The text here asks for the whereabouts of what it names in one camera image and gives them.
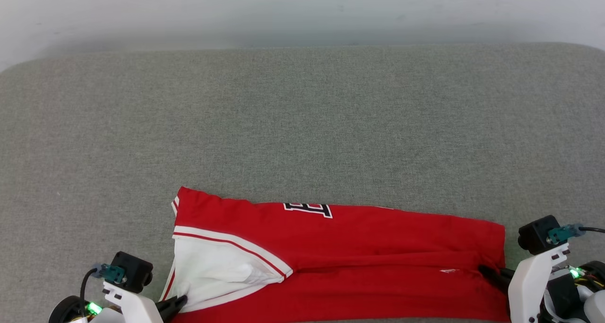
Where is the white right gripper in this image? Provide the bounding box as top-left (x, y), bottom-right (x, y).
top-left (478, 242), bottom-right (570, 323)

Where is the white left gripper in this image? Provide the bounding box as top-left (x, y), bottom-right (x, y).
top-left (102, 281), bottom-right (189, 323)

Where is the red and white sports jersey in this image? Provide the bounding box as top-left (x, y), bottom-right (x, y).
top-left (158, 186), bottom-right (511, 323)

